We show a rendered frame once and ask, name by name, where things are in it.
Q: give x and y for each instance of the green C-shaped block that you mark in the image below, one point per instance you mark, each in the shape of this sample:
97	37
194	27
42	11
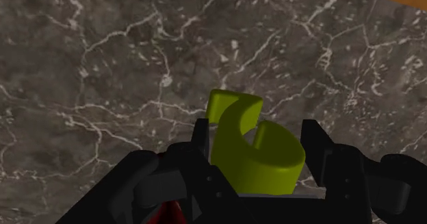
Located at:
260	170

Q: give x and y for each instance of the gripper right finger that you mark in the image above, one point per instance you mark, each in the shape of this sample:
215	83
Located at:
343	176

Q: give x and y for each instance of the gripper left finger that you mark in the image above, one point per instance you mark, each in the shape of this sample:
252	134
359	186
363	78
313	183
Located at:
197	176

